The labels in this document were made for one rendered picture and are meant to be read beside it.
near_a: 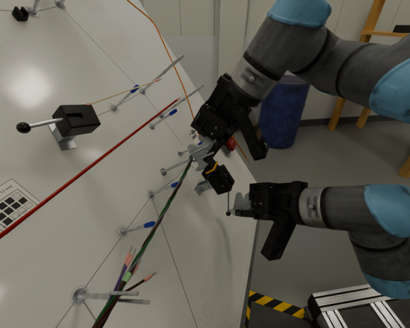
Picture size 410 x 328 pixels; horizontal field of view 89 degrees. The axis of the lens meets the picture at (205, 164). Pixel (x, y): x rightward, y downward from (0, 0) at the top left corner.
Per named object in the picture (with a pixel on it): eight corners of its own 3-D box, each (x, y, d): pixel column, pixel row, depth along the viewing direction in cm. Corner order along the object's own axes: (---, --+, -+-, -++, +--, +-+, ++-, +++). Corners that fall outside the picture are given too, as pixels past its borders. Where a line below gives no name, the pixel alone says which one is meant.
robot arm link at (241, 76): (280, 76, 38) (276, 86, 32) (264, 96, 41) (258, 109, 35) (248, 52, 38) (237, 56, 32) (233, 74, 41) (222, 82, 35)
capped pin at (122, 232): (116, 231, 34) (148, 222, 30) (123, 226, 36) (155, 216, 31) (121, 239, 35) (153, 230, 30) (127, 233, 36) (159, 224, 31)
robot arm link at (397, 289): (424, 257, 37) (408, 205, 35) (427, 313, 30) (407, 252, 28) (370, 250, 43) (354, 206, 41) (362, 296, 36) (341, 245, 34)
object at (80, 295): (90, 292, 29) (155, 293, 21) (80, 306, 27) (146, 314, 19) (79, 284, 28) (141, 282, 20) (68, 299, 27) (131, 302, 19)
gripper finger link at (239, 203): (230, 192, 58) (257, 192, 51) (230, 215, 57) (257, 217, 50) (222, 192, 56) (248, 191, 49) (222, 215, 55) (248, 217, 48)
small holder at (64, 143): (-2, 128, 27) (12, 100, 23) (69, 121, 35) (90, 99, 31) (15, 160, 27) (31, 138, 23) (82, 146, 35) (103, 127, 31)
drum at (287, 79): (283, 130, 332) (297, 73, 282) (301, 148, 288) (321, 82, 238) (250, 133, 326) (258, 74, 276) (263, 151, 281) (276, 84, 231)
